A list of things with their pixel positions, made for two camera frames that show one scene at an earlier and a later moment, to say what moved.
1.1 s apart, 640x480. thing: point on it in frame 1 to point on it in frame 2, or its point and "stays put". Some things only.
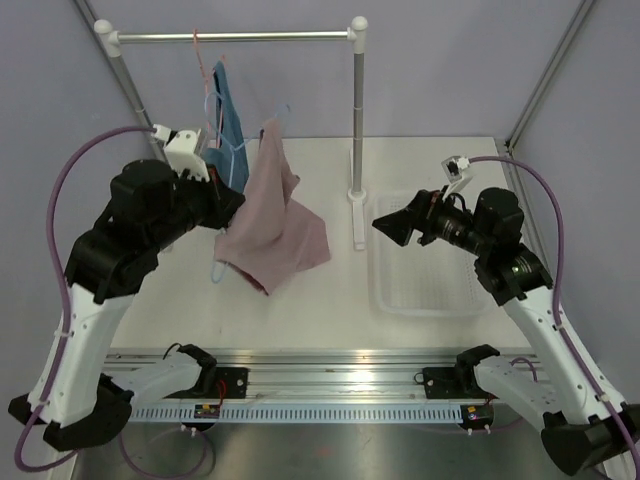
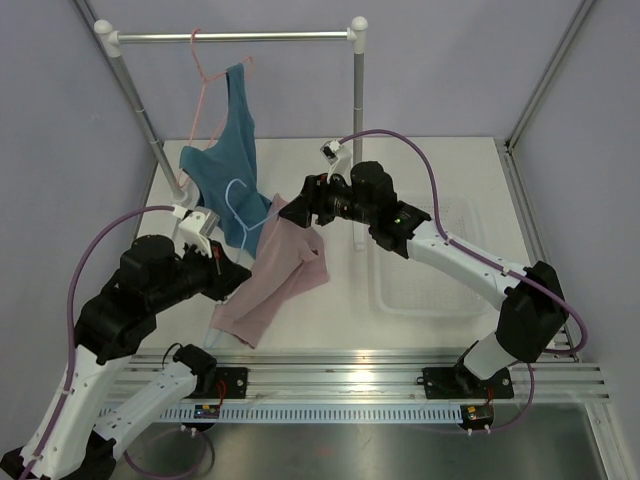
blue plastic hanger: (218, 270) to (244, 235)
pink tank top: (271, 236) to (288, 261)
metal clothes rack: (110, 38) stays put
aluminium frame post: (525, 116) stays put
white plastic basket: (426, 280) stays put
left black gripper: (225, 203) to (225, 277)
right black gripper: (400, 226) to (315, 199)
